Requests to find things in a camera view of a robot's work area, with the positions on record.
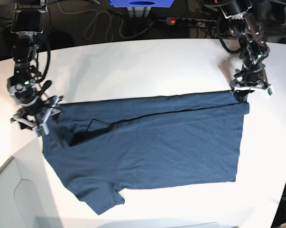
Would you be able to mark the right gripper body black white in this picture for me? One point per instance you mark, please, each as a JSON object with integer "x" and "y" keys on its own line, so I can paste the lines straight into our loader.
{"x": 34, "y": 111}

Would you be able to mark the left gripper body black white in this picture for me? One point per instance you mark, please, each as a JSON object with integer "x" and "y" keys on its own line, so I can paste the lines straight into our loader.
{"x": 249, "y": 81}

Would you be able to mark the dark blue T-shirt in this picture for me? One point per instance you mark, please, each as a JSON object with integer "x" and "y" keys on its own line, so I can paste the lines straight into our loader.
{"x": 99, "y": 148}

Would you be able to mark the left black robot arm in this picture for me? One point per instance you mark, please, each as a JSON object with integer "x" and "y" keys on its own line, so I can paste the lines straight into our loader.
{"x": 252, "y": 51}

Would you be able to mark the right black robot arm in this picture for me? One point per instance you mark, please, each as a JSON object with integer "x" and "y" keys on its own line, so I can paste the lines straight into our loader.
{"x": 31, "y": 54}

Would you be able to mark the grey plastic bin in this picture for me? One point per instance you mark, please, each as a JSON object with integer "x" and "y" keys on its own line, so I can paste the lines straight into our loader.
{"x": 21, "y": 206}

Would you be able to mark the blue box on stand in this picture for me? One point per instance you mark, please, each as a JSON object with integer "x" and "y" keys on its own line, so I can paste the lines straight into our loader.
{"x": 141, "y": 3}

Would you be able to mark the black power strip red switch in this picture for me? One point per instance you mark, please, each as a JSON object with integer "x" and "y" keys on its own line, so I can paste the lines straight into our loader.
{"x": 187, "y": 22}

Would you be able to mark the aluminium stand post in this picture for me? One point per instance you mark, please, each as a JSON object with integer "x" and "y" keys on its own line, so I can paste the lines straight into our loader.
{"x": 138, "y": 12}

